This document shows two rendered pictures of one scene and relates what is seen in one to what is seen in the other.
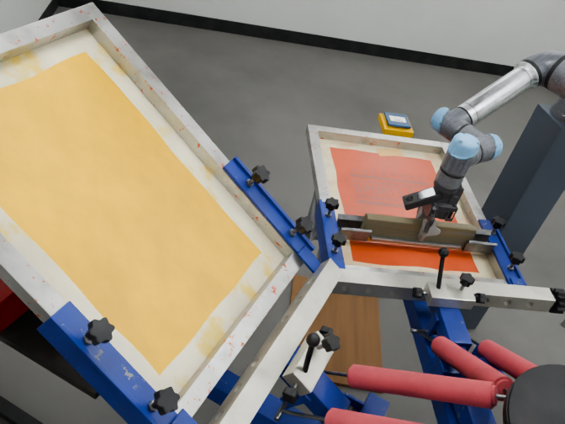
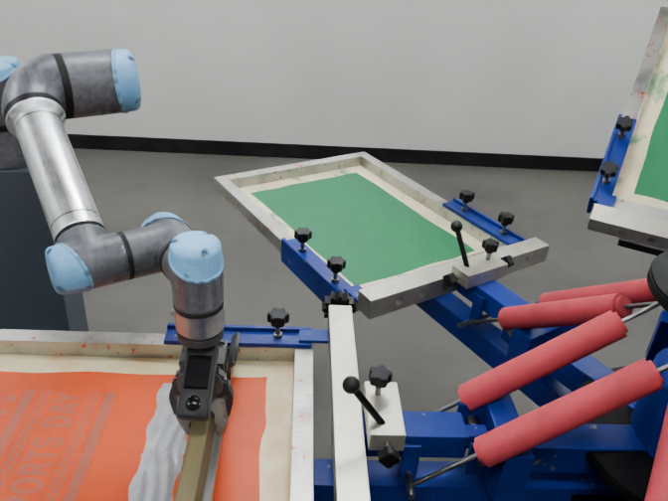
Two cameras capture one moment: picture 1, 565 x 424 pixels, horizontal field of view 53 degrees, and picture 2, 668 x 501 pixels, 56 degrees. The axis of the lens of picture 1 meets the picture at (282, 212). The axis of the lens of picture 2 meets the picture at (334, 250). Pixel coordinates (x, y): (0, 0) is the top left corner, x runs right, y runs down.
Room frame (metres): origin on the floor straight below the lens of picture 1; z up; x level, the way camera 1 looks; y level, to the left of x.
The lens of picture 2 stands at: (1.10, 0.30, 1.81)
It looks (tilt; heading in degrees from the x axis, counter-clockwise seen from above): 30 degrees down; 278
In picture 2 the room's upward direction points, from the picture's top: 4 degrees clockwise
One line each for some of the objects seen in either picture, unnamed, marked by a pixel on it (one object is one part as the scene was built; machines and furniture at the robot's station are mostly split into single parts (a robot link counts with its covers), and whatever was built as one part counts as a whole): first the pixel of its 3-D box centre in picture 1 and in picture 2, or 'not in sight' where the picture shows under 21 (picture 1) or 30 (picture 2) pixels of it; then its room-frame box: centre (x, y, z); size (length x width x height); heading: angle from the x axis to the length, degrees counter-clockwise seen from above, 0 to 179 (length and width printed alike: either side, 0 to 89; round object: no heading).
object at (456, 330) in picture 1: (448, 321); (413, 433); (1.06, -0.50, 1.02); 0.17 x 0.06 x 0.05; 12
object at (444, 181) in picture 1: (449, 177); (198, 317); (1.41, -0.44, 1.23); 0.08 x 0.08 x 0.05
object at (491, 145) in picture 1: (477, 145); (162, 247); (1.49, -0.51, 1.31); 0.11 x 0.11 x 0.08; 43
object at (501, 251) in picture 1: (497, 256); (239, 345); (1.43, -0.70, 0.98); 0.30 x 0.05 x 0.07; 12
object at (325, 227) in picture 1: (329, 239); not in sight; (1.31, -0.16, 0.98); 0.30 x 0.05 x 0.07; 12
